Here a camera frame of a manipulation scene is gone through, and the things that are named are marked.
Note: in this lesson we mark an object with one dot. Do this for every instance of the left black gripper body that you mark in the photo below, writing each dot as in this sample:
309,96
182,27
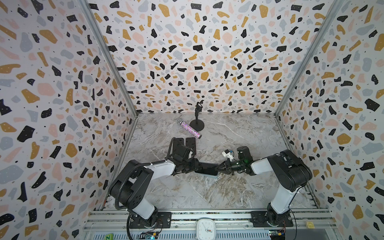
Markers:
189,166

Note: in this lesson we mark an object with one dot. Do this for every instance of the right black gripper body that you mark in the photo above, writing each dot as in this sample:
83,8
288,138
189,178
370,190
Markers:
229,166

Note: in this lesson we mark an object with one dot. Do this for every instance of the black phone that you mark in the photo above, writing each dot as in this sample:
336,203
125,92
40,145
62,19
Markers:
207,169

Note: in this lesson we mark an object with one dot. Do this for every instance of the black phone case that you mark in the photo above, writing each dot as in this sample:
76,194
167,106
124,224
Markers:
178,142
191,143

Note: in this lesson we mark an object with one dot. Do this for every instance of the light blue phone case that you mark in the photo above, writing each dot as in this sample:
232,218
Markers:
209,176

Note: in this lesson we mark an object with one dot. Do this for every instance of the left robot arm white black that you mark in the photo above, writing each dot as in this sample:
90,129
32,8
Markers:
130,186

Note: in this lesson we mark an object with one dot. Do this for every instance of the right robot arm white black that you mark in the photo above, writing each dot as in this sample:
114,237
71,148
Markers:
290,171

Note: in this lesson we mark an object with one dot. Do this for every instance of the black phone stand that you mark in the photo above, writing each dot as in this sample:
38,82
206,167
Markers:
197,124

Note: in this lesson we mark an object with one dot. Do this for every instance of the purple glitter tube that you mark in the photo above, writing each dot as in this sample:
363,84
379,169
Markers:
190,129

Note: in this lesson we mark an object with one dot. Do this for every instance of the white square clock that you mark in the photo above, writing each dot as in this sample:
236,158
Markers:
206,229

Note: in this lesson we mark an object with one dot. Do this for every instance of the right circuit board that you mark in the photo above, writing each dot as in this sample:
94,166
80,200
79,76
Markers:
277,235

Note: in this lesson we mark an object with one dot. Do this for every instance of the circuit board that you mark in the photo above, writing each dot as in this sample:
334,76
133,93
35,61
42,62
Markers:
149,235
277,235

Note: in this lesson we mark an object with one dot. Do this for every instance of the left circuit board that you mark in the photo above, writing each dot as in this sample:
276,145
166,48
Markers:
149,235

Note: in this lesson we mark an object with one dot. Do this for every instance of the yellow sticker tag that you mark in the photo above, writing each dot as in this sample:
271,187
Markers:
310,225

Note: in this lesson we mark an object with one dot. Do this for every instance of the green label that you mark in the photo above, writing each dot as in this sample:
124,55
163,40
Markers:
109,237

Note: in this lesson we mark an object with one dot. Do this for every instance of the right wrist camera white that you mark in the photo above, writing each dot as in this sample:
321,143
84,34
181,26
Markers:
228,155

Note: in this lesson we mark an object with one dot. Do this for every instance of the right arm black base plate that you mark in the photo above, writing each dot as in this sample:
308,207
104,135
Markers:
265,219

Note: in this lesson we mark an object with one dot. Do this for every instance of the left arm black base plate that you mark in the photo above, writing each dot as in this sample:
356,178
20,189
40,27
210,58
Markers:
159,220

